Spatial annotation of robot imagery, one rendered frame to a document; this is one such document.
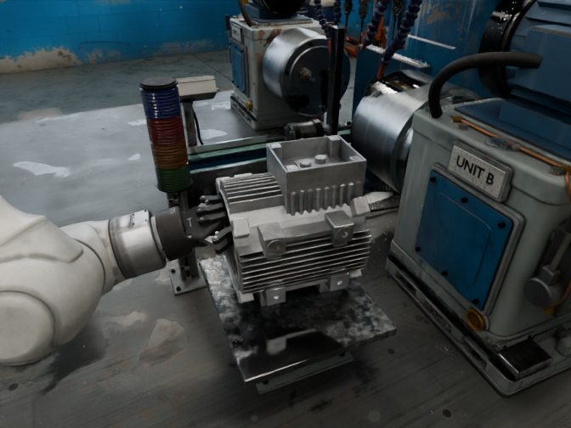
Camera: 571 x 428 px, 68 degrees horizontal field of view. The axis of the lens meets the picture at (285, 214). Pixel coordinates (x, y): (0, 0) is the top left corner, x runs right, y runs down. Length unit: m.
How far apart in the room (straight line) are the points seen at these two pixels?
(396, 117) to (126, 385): 0.69
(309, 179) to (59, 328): 0.34
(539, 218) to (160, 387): 0.61
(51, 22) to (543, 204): 6.30
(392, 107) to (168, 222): 0.52
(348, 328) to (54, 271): 0.41
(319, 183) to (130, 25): 6.16
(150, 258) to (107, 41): 6.11
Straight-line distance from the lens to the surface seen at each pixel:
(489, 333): 0.77
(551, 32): 0.63
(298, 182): 0.58
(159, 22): 6.73
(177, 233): 0.60
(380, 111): 0.92
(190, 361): 0.78
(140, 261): 0.61
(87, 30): 6.60
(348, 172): 0.60
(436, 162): 0.75
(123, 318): 0.88
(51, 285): 0.44
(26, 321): 0.44
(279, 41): 1.46
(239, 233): 0.56
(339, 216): 0.60
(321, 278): 0.65
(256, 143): 1.22
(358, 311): 0.68
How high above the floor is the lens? 1.40
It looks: 33 degrees down
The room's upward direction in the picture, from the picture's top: straight up
